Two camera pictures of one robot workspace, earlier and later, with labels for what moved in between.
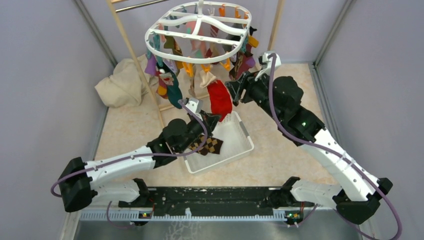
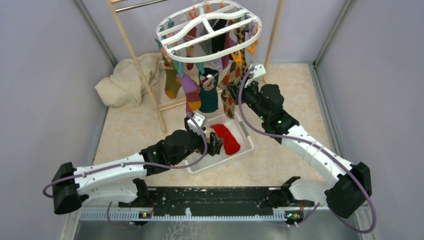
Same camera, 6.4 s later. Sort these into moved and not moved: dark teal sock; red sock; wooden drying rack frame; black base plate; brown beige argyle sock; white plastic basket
Moved: dark teal sock; brown beige argyle sock; red sock
Not moved: black base plate; wooden drying rack frame; white plastic basket
